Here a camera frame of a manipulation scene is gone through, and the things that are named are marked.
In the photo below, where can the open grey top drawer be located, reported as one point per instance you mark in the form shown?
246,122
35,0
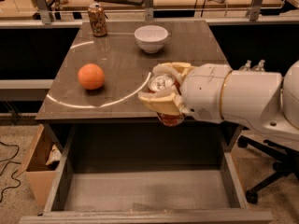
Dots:
128,173

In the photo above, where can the red coke can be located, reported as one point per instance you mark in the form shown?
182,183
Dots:
158,83

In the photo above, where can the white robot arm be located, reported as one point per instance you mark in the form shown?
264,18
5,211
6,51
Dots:
265,102

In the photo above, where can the crumpled paper in box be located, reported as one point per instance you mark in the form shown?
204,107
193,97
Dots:
54,156

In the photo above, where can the brown cardboard box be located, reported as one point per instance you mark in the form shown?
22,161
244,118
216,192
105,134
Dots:
40,173

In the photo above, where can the grey cabinet with counter top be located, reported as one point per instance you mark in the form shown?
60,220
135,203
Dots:
113,113

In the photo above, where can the orange ball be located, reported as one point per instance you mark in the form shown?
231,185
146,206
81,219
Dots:
91,76

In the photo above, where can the white ceramic bowl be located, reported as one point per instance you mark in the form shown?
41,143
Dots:
151,38

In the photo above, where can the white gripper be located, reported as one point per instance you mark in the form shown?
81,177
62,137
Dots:
204,90

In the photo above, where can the brown patterned drink can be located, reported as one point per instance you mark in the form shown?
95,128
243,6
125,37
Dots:
97,19

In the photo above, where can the black office chair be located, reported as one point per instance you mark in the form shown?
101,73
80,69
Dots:
287,163

